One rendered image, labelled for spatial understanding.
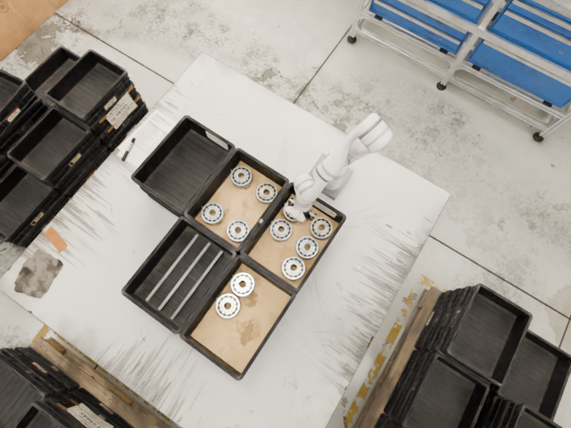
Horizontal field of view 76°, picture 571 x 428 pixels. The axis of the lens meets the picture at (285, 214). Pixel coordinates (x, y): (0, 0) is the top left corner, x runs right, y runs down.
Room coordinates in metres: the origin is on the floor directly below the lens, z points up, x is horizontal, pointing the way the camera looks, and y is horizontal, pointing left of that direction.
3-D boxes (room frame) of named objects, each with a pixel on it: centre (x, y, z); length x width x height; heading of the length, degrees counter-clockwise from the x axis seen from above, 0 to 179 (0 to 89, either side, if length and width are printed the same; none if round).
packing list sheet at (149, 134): (0.89, 0.74, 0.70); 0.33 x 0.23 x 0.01; 152
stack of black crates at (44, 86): (1.47, 1.60, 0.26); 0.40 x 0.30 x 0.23; 152
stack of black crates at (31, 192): (0.57, 1.62, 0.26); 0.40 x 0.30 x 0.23; 152
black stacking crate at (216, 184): (0.53, 0.22, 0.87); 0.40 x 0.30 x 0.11; 151
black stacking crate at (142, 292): (0.18, 0.41, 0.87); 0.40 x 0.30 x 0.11; 151
